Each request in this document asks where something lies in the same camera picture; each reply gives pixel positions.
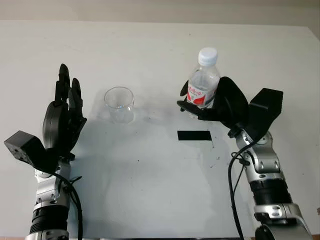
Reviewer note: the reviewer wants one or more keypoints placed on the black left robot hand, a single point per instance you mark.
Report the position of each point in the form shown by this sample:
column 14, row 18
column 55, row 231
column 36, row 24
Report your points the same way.
column 56, row 127

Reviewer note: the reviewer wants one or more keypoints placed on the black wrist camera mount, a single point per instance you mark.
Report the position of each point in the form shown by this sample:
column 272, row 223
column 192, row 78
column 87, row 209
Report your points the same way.
column 265, row 110
column 27, row 150

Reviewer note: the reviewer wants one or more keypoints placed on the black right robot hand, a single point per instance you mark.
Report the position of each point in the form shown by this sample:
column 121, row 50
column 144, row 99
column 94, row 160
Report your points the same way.
column 232, row 105

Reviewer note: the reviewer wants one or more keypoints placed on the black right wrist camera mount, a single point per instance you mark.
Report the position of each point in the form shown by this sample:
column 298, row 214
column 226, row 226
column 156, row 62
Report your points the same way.
column 265, row 110

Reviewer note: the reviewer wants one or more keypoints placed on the clear water bottle red label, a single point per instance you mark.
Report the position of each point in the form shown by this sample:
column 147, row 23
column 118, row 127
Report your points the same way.
column 202, row 85

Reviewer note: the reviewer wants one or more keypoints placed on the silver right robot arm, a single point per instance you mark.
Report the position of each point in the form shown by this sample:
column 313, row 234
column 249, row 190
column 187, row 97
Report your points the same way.
column 267, row 170

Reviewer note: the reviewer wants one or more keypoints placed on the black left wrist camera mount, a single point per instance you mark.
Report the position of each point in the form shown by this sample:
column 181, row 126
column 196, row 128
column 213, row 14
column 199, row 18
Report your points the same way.
column 27, row 150

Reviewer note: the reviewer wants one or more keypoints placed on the black tape strip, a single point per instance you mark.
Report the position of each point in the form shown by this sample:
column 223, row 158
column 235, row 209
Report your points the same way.
column 194, row 135

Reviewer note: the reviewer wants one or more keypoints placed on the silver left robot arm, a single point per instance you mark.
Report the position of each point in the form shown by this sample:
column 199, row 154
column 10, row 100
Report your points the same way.
column 50, row 197

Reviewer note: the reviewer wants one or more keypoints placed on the clear plastic cup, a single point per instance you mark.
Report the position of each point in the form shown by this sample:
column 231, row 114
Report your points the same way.
column 119, row 105

